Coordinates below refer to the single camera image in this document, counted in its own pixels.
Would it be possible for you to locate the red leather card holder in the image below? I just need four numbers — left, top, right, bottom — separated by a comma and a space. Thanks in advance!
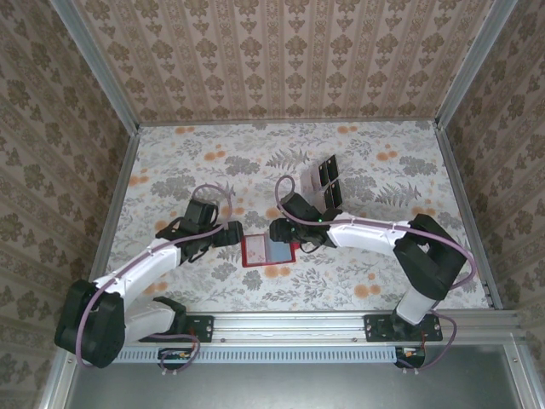
240, 233, 298, 268

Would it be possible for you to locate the clear acrylic card stand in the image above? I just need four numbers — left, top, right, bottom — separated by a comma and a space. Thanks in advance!
299, 153, 346, 214

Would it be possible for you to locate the black connector box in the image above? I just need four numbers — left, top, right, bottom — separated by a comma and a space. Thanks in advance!
393, 345, 427, 370
158, 347, 193, 371

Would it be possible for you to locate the grey metal sheet panel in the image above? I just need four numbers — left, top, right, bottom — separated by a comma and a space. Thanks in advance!
40, 340, 540, 409

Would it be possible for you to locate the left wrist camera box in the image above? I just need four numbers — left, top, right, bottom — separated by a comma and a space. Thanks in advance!
186, 198, 221, 226

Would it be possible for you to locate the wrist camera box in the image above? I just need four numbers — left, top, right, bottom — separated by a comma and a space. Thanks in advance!
280, 192, 319, 222
186, 198, 221, 226

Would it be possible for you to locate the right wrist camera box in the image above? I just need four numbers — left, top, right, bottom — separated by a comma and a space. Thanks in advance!
280, 192, 319, 222

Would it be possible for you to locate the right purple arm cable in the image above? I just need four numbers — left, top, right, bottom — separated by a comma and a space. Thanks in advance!
274, 175, 477, 377

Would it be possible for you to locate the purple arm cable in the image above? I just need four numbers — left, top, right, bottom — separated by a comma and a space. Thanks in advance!
274, 175, 477, 377
75, 182, 235, 378

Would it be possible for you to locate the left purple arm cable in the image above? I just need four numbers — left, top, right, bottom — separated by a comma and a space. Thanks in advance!
75, 182, 235, 378

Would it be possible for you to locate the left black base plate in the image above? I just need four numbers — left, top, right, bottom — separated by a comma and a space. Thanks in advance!
138, 314, 215, 343

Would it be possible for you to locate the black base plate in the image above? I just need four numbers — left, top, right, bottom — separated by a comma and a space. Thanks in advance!
364, 314, 444, 343
138, 314, 215, 343

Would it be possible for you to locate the aluminium mounting rail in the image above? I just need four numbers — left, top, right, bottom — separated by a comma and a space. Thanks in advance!
121, 310, 524, 343

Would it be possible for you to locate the aluminium table side rail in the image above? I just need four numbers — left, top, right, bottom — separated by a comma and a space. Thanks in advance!
79, 125, 141, 312
433, 123, 504, 311

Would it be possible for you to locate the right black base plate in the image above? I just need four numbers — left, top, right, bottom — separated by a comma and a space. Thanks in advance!
364, 314, 444, 343

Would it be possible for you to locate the slotted grey cable duct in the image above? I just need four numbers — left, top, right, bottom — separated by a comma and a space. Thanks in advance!
114, 345, 401, 365

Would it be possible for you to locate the aluminium frame post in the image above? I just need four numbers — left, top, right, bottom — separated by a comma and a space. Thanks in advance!
49, 0, 141, 134
433, 0, 519, 129

